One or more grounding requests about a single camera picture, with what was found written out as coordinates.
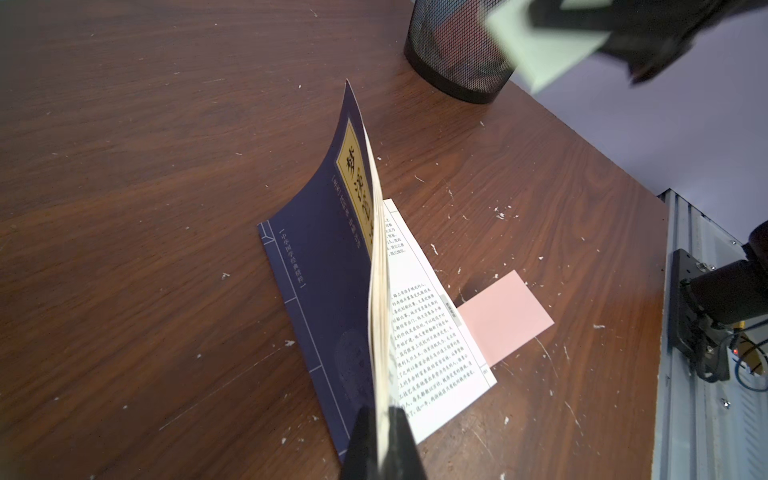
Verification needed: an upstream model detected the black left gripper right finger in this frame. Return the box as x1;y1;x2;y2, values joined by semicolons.
383;406;427;480

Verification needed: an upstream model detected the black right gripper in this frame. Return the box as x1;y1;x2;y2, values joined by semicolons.
528;1;767;85

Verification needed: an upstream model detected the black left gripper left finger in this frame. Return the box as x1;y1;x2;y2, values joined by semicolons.
339;406;378;480

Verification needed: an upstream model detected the light green sticky note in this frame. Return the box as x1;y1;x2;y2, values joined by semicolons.
485;1;610;95

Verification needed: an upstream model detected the dark blue paperback book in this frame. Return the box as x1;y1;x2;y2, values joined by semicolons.
258;88;496;456

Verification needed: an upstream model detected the pink sticky note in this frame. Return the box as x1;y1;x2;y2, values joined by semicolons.
458;271;554;367

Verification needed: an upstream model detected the black mesh waste bin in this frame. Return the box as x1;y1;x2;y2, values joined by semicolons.
404;0;514;104

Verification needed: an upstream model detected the right small circuit board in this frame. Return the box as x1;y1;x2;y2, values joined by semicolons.
733;329;767;394

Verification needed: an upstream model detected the aluminium mounting rail frame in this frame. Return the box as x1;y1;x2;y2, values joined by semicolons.
651;190;767;479

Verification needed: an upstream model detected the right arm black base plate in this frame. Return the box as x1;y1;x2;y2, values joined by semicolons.
668;249;733;383

